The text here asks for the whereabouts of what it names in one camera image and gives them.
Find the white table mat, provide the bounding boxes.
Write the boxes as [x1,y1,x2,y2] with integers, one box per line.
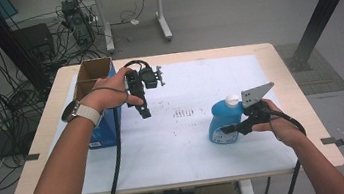
[38,47,299,194]

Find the white-legged desk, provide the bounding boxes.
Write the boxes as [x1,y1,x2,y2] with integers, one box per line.
[75,0,202,55]

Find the blue cardboard box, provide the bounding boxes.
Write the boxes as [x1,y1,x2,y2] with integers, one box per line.
[68,55,128,152]

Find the thin black wrist cord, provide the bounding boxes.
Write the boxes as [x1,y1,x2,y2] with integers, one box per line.
[90,83,131,108]

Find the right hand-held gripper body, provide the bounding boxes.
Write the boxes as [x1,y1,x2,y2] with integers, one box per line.
[232,81,281,133]

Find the person's right hand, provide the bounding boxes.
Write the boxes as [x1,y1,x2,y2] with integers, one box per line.
[247,93,307,153]

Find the black tape piece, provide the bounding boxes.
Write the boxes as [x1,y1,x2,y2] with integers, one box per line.
[320,135,344,150]
[23,152,41,162]

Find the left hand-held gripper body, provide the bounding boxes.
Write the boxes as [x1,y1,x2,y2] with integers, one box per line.
[122,60,169,109]

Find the person's left hand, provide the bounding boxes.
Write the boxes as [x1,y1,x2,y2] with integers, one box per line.
[75,64,145,116]

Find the black box on floor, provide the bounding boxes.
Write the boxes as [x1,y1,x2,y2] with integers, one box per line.
[13,21,57,65]

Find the blue detergent bottle white cap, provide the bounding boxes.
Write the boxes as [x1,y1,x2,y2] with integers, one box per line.
[203,93,250,146]

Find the white table leg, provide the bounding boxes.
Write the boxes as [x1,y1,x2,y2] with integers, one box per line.
[238,178,256,194]

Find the wristwatch with white strap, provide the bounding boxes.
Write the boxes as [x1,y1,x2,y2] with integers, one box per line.
[59,96,106,131]

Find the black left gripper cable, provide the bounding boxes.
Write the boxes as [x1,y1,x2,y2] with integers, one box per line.
[89,57,171,194]

